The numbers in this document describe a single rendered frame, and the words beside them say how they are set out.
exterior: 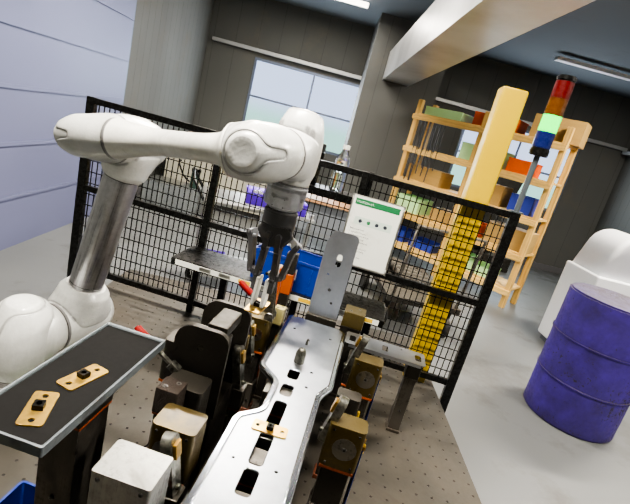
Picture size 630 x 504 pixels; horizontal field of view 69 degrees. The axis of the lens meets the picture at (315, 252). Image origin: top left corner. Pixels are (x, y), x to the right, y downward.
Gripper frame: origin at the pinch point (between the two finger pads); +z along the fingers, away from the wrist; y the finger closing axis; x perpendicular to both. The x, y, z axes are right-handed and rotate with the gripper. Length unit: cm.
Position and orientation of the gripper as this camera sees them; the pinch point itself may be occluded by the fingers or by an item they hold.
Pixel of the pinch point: (261, 290)
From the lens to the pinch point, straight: 107.6
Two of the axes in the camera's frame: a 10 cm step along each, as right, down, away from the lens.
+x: 2.4, -2.1, 9.5
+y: 9.4, 3.1, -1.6
